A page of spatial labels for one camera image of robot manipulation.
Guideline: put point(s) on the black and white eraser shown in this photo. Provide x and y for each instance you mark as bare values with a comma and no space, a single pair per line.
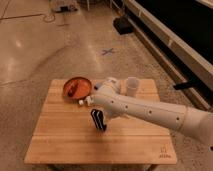
98,119

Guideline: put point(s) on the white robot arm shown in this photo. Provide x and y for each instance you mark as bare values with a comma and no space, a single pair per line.
191,122

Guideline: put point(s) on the white plastic bottle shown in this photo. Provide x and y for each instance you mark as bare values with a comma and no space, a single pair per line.
87,101

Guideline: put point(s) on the white plastic cup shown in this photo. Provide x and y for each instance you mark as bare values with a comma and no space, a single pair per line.
132,86

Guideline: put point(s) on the orange bowl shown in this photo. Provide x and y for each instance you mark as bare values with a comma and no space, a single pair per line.
77,88

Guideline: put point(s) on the black box on floor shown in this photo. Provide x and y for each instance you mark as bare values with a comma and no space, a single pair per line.
122,25

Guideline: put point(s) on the wooden table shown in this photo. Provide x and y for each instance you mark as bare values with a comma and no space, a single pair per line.
65,134

